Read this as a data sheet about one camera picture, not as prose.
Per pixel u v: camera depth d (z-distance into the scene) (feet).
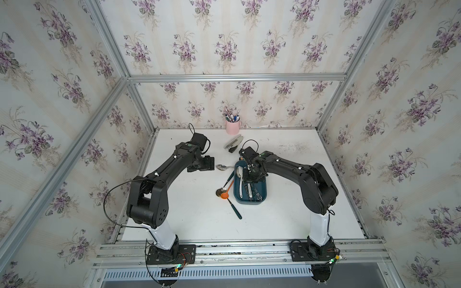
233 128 3.75
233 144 3.56
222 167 3.23
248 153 2.52
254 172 2.52
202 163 2.55
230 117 3.74
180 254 2.37
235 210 2.81
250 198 2.89
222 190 2.96
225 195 2.97
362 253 2.50
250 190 2.92
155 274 2.26
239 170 3.11
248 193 2.90
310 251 2.17
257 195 2.90
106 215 1.51
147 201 1.50
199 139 2.39
